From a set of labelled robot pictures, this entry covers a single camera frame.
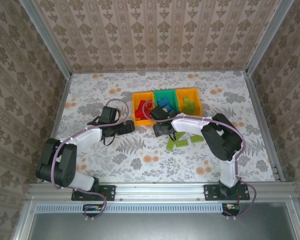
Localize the orange plastic bin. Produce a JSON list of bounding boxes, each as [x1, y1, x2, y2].
[[175, 87, 203, 119], [131, 91, 158, 127]]

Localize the green plastic bin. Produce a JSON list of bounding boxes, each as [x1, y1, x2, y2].
[[153, 89, 180, 125]]

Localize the floral tablecloth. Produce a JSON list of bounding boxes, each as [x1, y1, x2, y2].
[[51, 71, 277, 184]]

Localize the small circuit board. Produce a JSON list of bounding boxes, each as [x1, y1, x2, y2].
[[222, 202, 241, 216], [83, 203, 104, 216]]

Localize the grey metal sheet panel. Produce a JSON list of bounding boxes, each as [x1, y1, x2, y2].
[[13, 201, 300, 240]]

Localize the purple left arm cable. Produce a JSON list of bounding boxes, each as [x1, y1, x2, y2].
[[49, 98, 130, 222]]

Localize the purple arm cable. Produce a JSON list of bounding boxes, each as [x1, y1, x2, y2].
[[49, 98, 130, 222], [141, 99, 257, 221]]

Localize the aluminium mounting rail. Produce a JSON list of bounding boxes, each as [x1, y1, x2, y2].
[[26, 181, 297, 201]]

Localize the aluminium table side rail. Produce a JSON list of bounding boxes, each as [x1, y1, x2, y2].
[[45, 74, 73, 156], [242, 70, 286, 183]]

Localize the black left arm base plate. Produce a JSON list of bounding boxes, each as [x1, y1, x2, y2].
[[71, 184, 116, 202]]

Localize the white slotted cable duct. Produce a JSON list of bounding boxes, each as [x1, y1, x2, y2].
[[35, 202, 227, 215]]

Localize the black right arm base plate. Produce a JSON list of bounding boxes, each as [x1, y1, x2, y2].
[[203, 184, 251, 202]]

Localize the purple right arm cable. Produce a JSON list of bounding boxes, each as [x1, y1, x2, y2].
[[141, 99, 257, 221]]

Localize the aluminium frame post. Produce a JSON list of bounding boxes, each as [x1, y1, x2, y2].
[[19, 0, 74, 77], [244, 0, 295, 76]]

